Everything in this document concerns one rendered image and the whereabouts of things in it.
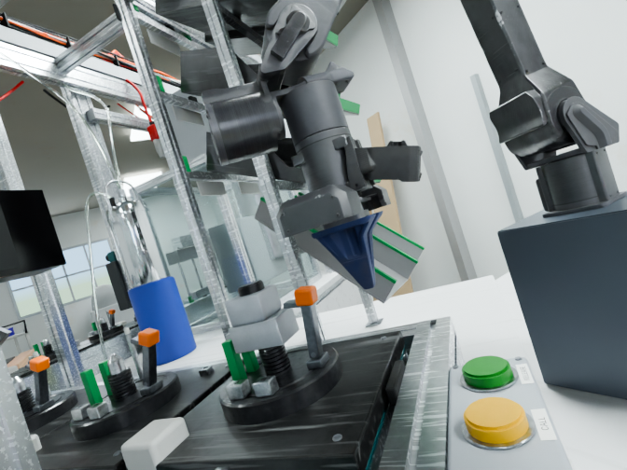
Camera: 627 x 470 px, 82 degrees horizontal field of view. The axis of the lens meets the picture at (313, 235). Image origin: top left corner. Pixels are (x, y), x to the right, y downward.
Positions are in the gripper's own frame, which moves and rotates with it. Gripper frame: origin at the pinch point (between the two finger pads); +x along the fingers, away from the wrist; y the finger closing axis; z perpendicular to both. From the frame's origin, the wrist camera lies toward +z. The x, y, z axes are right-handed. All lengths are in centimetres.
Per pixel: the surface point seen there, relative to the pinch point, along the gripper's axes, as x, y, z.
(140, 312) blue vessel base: 4, 52, -93
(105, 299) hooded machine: -1, 441, -630
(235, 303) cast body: 1.2, -2.3, -14.4
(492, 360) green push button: 12.1, -0.9, 8.9
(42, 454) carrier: 12.2, -9.0, -43.7
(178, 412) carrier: 12.2, -2.8, -27.0
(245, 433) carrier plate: 12.2, -8.3, -13.3
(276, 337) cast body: 5.8, -2.2, -10.8
